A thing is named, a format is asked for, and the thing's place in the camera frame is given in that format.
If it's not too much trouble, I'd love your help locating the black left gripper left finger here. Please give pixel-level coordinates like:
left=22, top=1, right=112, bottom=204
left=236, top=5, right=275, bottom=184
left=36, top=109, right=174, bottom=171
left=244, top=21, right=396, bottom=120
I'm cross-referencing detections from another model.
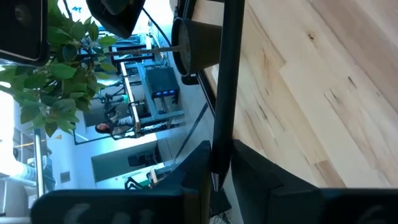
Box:
left=30, top=140, right=213, bottom=224

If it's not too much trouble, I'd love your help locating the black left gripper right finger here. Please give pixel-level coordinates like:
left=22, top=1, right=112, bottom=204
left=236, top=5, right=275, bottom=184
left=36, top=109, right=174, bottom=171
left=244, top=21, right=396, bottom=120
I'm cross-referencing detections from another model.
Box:
left=231, top=139, right=398, bottom=224

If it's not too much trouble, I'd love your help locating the black pen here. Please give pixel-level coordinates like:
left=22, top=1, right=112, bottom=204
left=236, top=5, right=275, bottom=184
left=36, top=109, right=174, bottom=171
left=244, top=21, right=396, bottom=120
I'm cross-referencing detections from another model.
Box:
left=211, top=0, right=246, bottom=192

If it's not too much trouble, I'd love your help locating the grey cabinet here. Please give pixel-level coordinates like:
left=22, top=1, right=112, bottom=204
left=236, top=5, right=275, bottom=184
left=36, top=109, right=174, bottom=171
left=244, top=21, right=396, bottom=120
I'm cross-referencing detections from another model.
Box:
left=91, top=141, right=162, bottom=184

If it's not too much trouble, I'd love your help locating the person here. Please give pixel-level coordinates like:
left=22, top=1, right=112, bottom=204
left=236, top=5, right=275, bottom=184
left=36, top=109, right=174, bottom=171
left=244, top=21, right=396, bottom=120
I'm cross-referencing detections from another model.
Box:
left=95, top=115, right=134, bottom=135

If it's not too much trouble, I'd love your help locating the background robot workbench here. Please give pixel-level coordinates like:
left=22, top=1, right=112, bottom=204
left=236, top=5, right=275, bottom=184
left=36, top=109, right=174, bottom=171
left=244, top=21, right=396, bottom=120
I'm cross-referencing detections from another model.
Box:
left=73, top=43, right=187, bottom=146

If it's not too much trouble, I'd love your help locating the black computer case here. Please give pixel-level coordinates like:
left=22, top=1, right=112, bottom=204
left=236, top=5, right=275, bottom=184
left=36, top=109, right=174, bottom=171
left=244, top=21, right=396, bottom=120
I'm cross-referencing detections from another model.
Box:
left=145, top=67, right=181, bottom=103

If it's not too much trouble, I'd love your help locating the silver metal pole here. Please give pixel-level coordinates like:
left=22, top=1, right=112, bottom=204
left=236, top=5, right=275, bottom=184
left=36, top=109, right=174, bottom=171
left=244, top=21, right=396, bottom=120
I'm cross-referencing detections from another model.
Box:
left=33, top=129, right=45, bottom=198

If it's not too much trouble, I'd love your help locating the black plant pot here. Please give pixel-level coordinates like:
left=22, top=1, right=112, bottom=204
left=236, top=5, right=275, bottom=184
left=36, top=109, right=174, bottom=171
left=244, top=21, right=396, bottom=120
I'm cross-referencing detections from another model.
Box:
left=171, top=17, right=223, bottom=77

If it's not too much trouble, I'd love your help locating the green leafy plant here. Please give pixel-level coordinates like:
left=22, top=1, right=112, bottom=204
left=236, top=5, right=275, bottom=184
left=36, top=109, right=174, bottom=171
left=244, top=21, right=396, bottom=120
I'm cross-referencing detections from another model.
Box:
left=0, top=0, right=181, bottom=138

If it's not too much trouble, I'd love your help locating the black cable by pot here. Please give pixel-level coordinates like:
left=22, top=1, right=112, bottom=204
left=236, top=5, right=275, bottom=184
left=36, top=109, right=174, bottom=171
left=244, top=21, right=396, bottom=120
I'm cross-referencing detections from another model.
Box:
left=141, top=7, right=174, bottom=47

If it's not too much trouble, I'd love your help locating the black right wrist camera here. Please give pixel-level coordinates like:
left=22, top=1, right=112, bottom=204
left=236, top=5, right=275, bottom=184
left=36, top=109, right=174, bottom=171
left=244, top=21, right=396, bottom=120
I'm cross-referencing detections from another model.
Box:
left=0, top=0, right=50, bottom=67

